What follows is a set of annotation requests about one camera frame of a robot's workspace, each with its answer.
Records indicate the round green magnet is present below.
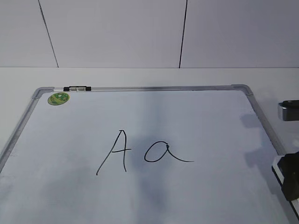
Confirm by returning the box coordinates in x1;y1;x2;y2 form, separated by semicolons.
48;92;70;106

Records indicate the white black-felt board eraser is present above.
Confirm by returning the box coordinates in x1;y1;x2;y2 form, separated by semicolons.
272;156;299;218

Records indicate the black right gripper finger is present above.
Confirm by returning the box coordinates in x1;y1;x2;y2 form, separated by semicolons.
278;152;299;201

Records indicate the white framed whiteboard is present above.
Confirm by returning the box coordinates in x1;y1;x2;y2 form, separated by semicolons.
0;84;299;224

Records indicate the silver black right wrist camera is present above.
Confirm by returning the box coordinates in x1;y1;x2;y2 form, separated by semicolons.
278;100;299;121

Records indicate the black silver board hanger clip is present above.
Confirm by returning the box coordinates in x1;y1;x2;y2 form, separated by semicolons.
63;86;92;91

